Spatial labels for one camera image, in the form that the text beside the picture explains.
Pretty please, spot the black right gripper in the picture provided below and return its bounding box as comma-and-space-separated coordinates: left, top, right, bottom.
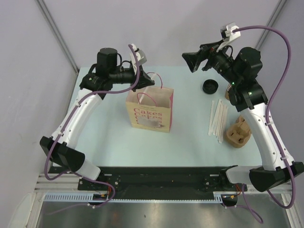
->
182, 38, 241, 86

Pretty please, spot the single white straw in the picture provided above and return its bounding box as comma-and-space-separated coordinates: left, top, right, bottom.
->
138, 72, 158, 104

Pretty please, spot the pink and beige paper bag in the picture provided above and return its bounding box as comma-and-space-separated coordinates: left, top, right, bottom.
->
125, 80, 174, 133

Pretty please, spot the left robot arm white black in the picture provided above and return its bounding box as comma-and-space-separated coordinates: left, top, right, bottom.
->
40, 44, 155, 190

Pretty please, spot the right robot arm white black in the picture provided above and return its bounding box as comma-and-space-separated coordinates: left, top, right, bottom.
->
182, 41, 304, 192

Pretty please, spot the stack of black cup lids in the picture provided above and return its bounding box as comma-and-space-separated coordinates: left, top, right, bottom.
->
202, 79, 219, 95

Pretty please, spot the stack of paper cups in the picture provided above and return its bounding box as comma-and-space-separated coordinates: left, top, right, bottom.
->
225, 83, 232, 100

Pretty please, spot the bundle of white wrapped straws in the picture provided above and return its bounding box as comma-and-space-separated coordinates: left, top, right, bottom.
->
208, 99, 228, 143

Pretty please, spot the stack of brown cup carriers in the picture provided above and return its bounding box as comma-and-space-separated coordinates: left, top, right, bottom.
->
224, 115, 252, 148

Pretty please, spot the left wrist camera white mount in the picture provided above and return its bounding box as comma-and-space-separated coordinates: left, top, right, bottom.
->
128, 44, 147, 73

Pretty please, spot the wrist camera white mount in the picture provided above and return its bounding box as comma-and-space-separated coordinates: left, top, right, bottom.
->
128, 44, 147, 73
217, 22, 241, 52

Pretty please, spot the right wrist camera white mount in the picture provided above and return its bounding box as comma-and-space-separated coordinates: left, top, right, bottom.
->
217, 22, 241, 52

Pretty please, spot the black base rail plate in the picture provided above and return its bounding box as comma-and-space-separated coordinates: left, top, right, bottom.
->
77, 167, 247, 208

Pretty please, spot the white slotted cable duct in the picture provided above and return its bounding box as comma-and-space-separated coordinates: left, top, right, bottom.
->
44, 192, 223, 204

